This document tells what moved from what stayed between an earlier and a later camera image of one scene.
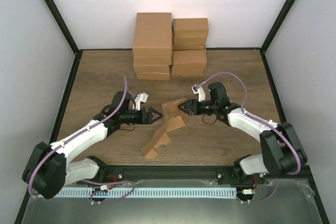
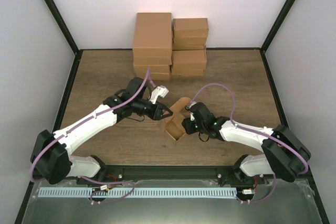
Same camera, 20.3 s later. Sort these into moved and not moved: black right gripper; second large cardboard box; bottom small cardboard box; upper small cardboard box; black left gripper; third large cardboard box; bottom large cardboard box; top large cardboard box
Moved: black right gripper; black left gripper
Not moved: upper small cardboard box; third large cardboard box; bottom small cardboard box; second large cardboard box; bottom large cardboard box; top large cardboard box
